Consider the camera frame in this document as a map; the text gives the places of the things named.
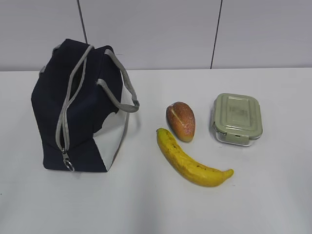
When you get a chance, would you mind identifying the brown bread roll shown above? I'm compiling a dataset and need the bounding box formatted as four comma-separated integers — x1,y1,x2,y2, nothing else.
166,102,195,142

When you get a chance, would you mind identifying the yellow banana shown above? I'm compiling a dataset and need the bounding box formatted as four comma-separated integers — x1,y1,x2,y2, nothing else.
156,128,234,187

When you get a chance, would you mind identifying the navy and white lunch bag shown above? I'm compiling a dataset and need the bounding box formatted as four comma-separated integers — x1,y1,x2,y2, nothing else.
31,39,139,173

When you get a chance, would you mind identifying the glass container with green lid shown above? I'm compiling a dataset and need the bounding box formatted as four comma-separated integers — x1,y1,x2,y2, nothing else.
211,93,263,147

